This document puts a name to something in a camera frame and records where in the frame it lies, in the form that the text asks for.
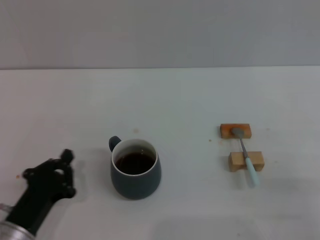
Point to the dark grey ceramic cup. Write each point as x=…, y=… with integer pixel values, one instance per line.
x=136, y=185

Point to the dark brown coffee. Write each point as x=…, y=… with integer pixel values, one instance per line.
x=135, y=162

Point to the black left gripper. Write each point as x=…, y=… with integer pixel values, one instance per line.
x=37, y=197

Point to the orange stained wooden block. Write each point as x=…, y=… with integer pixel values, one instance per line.
x=226, y=132

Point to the pale notched wooden block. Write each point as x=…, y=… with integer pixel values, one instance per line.
x=236, y=161

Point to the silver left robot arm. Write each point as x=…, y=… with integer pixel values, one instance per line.
x=12, y=232

